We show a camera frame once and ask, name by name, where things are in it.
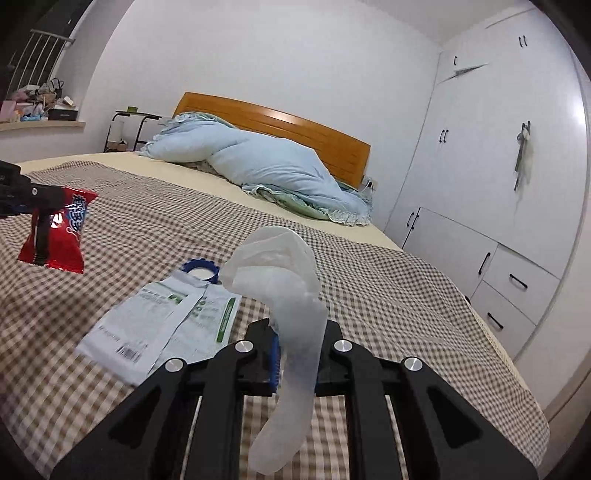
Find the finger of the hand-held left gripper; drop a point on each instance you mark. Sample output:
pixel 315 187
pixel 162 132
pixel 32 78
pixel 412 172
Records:
pixel 46 196
pixel 42 240

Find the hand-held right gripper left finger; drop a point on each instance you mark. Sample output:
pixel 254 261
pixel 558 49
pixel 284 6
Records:
pixel 274 364

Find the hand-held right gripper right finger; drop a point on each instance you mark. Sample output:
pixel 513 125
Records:
pixel 332 369

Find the small red snack packet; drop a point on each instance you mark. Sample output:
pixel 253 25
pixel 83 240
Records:
pixel 69 230

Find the blue scalloped round lid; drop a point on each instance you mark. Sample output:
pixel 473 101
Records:
pixel 187 267

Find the blue packet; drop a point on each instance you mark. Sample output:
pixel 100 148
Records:
pixel 34 117

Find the pink bag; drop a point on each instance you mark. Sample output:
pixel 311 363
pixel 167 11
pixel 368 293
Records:
pixel 8 110

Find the black box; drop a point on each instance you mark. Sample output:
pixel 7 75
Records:
pixel 62 114

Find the wooden bed with checkered cover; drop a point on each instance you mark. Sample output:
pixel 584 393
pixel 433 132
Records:
pixel 392 300

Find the white cylinder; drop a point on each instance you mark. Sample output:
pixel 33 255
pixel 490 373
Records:
pixel 117 132

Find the black handbag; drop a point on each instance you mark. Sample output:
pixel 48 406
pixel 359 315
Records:
pixel 54 90

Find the black metal bedside rack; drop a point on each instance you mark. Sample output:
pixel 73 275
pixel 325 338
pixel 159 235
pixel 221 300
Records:
pixel 138 129

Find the green ruffled quilt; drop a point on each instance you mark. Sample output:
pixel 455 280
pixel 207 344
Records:
pixel 314 210

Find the light blue duvet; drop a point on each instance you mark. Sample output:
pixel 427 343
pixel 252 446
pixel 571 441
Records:
pixel 277 170

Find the white wardrobe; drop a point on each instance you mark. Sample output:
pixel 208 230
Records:
pixel 485 184

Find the hanging grey cloth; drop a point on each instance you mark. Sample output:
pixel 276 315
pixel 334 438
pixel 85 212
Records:
pixel 524 152

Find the wall socket with charger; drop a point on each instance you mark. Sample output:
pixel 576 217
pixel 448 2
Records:
pixel 369 183

